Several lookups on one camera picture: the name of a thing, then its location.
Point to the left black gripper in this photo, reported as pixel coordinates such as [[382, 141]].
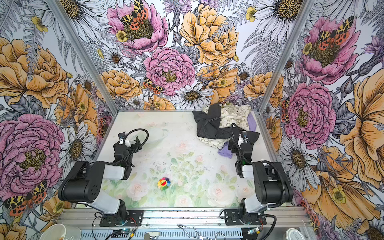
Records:
[[126, 142]]

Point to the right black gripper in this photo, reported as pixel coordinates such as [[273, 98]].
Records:
[[244, 139]]

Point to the purple cloth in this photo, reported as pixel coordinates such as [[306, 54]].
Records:
[[224, 151]]

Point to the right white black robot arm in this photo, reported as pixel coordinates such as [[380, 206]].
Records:
[[271, 185]]

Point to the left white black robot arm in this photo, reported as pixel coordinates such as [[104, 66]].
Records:
[[83, 184]]

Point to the white green printed cloth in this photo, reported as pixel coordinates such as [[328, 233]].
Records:
[[232, 115]]

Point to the black cloth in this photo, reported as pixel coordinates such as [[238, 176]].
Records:
[[210, 123]]

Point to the rainbow flower sticker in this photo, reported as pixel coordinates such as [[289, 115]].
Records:
[[164, 183]]

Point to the white round container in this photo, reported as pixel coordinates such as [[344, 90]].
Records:
[[293, 234]]

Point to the white paper cup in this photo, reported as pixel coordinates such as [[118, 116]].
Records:
[[61, 232]]

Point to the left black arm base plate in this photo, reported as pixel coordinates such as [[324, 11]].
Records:
[[133, 218]]

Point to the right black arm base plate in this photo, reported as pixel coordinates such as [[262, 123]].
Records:
[[235, 217]]

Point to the aluminium front rail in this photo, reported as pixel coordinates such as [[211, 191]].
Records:
[[169, 218]]

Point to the metal wire hook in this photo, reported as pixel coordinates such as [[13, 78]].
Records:
[[194, 234]]

